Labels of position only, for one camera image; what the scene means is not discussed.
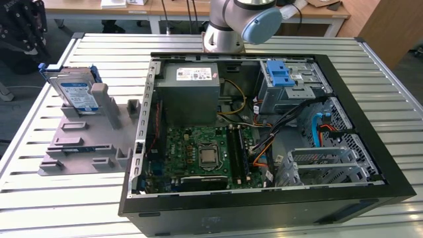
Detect hard disk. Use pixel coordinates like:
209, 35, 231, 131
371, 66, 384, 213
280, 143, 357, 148
37, 62, 103, 116

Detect blue data wire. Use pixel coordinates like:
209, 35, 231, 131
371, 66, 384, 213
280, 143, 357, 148
311, 113, 331, 149

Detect orange-red power wire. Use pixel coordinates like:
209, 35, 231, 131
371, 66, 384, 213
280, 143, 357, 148
316, 125, 353, 139

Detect metal disk bay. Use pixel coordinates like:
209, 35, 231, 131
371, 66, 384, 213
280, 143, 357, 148
285, 146, 377, 186

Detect wooden desk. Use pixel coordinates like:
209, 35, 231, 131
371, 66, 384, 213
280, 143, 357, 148
42, 0, 352, 35

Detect grey parts rack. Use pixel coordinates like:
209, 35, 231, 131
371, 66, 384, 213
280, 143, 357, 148
36, 83, 143, 177

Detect grey Dell power supply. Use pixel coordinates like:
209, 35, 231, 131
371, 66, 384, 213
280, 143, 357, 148
155, 61, 221, 127

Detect green motherboard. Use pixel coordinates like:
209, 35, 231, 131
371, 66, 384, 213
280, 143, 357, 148
144, 125, 265, 193

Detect silver CPU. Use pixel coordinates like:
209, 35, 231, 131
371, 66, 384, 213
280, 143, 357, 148
197, 148, 219, 163

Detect blue plastic drive latch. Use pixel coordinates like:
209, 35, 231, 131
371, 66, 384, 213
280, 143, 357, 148
265, 60, 297, 87

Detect metal optical drive cage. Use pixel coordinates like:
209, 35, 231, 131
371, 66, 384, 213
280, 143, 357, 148
257, 59, 333, 116

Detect black graphics card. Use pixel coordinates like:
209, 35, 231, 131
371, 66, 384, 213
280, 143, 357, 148
180, 175, 228, 191

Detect RAM stick in motherboard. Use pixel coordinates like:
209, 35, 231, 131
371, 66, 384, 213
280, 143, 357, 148
237, 127, 251, 176

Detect brown cardboard piece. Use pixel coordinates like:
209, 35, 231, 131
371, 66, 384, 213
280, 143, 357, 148
307, 0, 341, 12

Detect black open PC case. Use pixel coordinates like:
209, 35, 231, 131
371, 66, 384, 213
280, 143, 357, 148
117, 51, 416, 237

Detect wooden cabinet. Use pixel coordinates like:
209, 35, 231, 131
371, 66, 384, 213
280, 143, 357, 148
339, 0, 423, 72

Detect thin red wire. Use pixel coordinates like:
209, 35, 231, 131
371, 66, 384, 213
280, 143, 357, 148
147, 100, 163, 152

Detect yellow wire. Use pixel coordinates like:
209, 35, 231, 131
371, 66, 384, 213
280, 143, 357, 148
216, 79, 247, 116

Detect orange-red drive cage wires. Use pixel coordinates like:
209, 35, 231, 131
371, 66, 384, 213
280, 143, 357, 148
252, 98, 267, 127

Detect black cable bundle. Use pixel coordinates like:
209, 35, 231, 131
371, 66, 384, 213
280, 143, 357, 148
256, 95, 333, 162

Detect orange wire bundle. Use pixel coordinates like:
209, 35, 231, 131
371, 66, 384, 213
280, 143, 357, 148
252, 148, 269, 171

